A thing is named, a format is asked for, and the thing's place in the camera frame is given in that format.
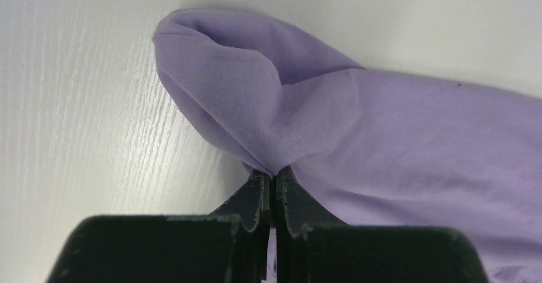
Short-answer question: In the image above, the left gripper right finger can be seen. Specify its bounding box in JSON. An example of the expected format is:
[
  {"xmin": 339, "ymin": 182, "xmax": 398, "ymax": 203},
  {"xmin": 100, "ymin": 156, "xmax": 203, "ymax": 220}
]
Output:
[{"xmin": 275, "ymin": 167, "xmax": 488, "ymax": 282}]

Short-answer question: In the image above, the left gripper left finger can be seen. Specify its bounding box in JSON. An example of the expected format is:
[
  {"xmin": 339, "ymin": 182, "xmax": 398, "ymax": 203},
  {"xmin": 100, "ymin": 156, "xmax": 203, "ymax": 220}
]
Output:
[{"xmin": 48, "ymin": 171, "xmax": 270, "ymax": 282}]

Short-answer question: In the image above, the purple t shirt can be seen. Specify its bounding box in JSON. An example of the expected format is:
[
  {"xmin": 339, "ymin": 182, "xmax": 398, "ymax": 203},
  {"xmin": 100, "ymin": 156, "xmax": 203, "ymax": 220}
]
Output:
[{"xmin": 153, "ymin": 10, "xmax": 541, "ymax": 282}]

